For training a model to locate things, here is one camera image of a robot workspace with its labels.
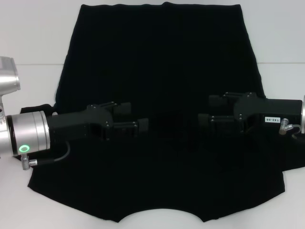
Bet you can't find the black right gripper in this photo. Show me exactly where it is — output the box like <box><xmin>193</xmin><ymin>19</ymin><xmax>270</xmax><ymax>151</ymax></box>
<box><xmin>198</xmin><ymin>92</ymin><xmax>303</xmax><ymax>132</ymax></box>

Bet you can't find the left wrist cable with plug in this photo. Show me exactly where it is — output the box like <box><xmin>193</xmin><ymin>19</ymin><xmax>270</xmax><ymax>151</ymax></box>
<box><xmin>20</xmin><ymin>142</ymin><xmax>71</xmax><ymax>171</ymax></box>

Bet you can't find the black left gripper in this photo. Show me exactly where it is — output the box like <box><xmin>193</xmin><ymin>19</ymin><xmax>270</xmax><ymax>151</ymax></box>
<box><xmin>46</xmin><ymin>102</ymin><xmax>150</xmax><ymax>145</ymax></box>

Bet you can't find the wrist cable with plug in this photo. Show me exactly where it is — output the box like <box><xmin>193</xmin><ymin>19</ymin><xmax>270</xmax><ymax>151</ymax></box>
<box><xmin>20</xmin><ymin>142</ymin><xmax>71</xmax><ymax>171</ymax></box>
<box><xmin>279</xmin><ymin>120</ymin><xmax>302</xmax><ymax>139</ymax></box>

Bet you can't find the black t-shirt with white print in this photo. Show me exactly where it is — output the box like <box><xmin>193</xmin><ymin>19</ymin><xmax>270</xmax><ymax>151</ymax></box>
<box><xmin>20</xmin><ymin>1</ymin><xmax>305</xmax><ymax>217</ymax></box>

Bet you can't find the right wrist cable with plug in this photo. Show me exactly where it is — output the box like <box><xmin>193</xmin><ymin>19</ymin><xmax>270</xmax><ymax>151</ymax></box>
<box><xmin>279</xmin><ymin>120</ymin><xmax>302</xmax><ymax>139</ymax></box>

